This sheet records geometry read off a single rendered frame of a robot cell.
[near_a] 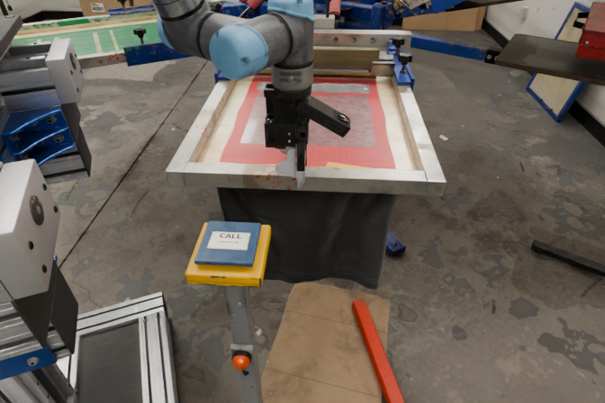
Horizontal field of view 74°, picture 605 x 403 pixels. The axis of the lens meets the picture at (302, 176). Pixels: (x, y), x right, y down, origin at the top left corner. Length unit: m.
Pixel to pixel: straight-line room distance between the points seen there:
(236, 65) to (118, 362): 1.19
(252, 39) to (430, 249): 1.70
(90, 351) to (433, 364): 1.23
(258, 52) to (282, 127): 0.19
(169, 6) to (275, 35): 0.16
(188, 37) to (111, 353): 1.18
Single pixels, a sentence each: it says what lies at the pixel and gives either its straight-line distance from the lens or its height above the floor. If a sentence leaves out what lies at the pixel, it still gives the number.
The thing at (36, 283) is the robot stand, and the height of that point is 1.14.
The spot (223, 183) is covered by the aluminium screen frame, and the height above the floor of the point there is 0.96.
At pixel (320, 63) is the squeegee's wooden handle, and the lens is 1.33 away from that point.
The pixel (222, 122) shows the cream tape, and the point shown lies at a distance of 1.11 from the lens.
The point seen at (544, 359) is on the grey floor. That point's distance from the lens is 1.93.
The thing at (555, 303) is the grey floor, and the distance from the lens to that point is 2.14.
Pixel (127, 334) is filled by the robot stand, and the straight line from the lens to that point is 1.62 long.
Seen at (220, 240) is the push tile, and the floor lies 0.97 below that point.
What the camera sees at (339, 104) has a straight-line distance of 1.19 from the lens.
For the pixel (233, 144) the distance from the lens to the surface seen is 1.01.
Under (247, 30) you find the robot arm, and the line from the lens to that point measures 0.60.
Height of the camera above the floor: 1.48
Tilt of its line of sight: 36 degrees down
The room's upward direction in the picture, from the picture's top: straight up
